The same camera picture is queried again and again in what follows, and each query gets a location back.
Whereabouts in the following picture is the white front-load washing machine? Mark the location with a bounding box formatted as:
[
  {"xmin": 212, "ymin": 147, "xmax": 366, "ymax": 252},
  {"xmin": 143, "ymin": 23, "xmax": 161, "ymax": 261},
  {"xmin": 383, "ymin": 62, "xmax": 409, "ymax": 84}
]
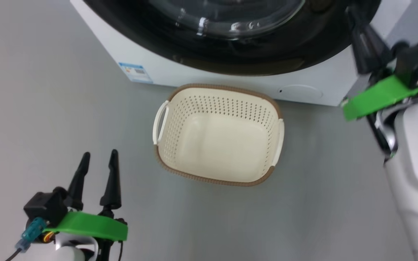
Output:
[{"xmin": 69, "ymin": 0, "xmax": 411, "ymax": 107}]

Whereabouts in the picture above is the thin black left camera cable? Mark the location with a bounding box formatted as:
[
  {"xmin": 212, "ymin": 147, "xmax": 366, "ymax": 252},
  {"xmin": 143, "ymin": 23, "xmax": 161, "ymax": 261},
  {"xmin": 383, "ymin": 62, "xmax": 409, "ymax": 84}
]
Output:
[{"xmin": 4, "ymin": 246, "xmax": 22, "ymax": 261}]

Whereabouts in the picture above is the black round glass machine door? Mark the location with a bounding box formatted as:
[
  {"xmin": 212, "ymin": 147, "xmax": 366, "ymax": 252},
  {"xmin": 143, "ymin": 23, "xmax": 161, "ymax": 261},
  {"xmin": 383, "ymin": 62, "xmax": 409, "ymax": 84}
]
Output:
[{"xmin": 82, "ymin": 0, "xmax": 382, "ymax": 76}]

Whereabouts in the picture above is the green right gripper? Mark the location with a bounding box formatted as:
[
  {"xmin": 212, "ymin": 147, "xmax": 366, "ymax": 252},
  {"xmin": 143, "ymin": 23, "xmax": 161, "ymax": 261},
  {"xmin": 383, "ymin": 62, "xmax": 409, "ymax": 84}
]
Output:
[{"xmin": 341, "ymin": 7, "xmax": 418, "ymax": 121}]

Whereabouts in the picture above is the cream perforated laundry basket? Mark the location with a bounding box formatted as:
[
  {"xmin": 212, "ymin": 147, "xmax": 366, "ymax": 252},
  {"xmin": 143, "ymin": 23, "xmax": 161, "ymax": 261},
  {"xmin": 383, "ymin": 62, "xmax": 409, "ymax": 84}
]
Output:
[{"xmin": 152, "ymin": 83, "xmax": 285, "ymax": 187}]

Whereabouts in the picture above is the blue energy label sticker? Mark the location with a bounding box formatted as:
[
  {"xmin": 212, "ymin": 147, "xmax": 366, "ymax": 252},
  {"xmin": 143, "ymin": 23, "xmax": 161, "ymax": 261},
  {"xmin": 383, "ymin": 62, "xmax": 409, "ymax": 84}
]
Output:
[{"xmin": 118, "ymin": 62, "xmax": 154, "ymax": 84}]

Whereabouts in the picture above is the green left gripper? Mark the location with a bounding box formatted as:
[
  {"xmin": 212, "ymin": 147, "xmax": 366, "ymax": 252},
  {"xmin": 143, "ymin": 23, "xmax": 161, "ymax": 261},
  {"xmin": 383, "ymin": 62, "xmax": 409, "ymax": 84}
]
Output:
[{"xmin": 42, "ymin": 149, "xmax": 128, "ymax": 243}]

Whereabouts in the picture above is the teal left camera connector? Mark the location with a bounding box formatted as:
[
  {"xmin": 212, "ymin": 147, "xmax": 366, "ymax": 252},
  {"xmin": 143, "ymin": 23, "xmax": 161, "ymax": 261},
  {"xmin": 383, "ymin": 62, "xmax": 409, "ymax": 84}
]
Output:
[{"xmin": 15, "ymin": 217, "xmax": 48, "ymax": 250}]

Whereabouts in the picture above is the round white filter cover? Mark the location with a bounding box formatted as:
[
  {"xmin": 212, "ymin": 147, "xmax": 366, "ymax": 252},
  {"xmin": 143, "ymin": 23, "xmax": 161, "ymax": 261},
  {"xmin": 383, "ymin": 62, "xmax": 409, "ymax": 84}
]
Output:
[{"xmin": 277, "ymin": 84, "xmax": 324, "ymax": 101}]

